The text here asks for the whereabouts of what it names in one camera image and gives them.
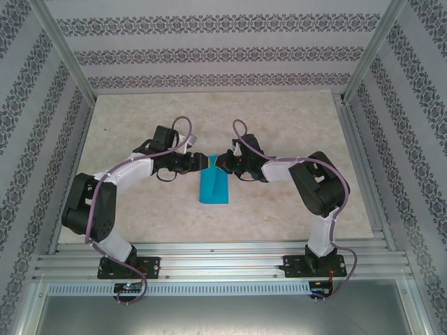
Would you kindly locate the blue cloth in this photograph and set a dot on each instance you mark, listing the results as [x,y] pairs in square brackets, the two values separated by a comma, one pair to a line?
[213,192]

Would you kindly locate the grey metal sheet panel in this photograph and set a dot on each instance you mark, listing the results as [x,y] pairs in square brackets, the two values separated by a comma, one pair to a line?
[223,317]

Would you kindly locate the small circuit board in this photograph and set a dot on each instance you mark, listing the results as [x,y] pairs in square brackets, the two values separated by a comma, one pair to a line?
[319,288]
[127,287]

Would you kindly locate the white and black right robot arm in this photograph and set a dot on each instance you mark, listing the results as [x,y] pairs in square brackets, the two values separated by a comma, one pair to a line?
[321,188]

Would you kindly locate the aluminium side rail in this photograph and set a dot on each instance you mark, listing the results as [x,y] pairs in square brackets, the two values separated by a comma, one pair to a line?
[362,167]
[81,139]

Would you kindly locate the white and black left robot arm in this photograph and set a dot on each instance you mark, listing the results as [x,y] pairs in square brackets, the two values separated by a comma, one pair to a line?
[104,209]

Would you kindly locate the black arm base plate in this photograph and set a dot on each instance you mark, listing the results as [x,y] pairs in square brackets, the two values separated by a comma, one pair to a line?
[150,267]
[293,267]

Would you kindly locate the aluminium frame post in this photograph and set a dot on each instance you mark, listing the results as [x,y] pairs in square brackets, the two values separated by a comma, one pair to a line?
[372,52]
[67,52]

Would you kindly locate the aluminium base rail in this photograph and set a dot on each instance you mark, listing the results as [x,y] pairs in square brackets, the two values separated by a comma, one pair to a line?
[216,261]

